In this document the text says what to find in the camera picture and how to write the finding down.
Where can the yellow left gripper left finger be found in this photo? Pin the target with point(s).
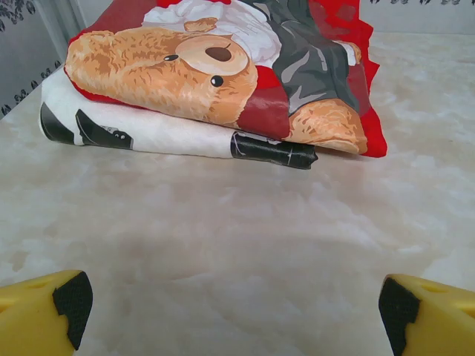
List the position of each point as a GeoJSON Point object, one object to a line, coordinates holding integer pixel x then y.
{"type": "Point", "coordinates": [29, 319]}

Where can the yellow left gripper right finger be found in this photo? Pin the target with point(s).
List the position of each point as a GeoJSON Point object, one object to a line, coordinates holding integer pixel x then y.
{"type": "Point", "coordinates": [441, 322]}

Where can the white t-shirt with black print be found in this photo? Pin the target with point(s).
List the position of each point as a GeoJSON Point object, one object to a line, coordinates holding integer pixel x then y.
{"type": "Point", "coordinates": [167, 133]}

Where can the red teddy bear t-shirt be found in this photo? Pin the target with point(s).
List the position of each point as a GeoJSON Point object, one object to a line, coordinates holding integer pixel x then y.
{"type": "Point", "coordinates": [148, 66]}

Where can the aluminium frame post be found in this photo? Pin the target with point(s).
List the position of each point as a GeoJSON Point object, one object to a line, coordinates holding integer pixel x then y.
{"type": "Point", "coordinates": [59, 22]}

